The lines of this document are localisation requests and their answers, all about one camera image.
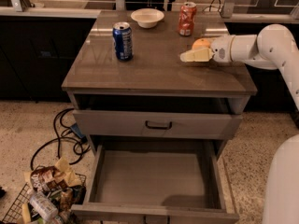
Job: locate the yellow banana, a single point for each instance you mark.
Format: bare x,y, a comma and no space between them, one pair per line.
25,212

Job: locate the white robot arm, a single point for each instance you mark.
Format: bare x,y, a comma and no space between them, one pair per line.
274,48

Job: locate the black wire basket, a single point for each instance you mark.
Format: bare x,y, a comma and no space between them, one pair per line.
63,199

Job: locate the orange fruit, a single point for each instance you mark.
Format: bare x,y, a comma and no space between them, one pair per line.
201,43

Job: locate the brown snack bag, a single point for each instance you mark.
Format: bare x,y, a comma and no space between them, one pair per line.
51,178

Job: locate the red soda can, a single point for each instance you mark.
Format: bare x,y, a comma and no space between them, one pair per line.
186,18

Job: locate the blue soda can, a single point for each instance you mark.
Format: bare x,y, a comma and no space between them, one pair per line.
123,43

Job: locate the grey drawer cabinet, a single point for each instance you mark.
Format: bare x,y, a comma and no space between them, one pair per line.
155,80

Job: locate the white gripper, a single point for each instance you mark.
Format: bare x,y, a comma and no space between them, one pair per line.
221,49

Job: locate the white bowl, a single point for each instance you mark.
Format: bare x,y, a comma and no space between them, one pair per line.
147,17

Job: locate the grey top drawer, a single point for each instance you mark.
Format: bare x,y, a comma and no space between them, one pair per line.
153,124

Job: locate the grey open middle drawer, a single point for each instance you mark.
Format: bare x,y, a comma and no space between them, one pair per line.
153,187

